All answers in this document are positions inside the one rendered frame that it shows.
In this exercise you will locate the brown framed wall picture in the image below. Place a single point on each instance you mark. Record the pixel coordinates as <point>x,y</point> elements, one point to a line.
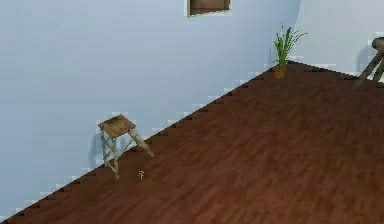
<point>208,6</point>

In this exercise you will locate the small yellow object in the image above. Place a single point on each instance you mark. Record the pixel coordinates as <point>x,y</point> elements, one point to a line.
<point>141,174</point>

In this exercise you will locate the brown wooden stool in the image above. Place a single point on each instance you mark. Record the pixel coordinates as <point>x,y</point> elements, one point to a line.
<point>116,127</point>

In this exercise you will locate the green house plant orange pot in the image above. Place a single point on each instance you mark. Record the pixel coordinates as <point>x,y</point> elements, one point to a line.
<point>283,46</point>

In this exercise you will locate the dark tripod floor lamp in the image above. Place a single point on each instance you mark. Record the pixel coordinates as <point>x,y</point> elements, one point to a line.
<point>376,60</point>

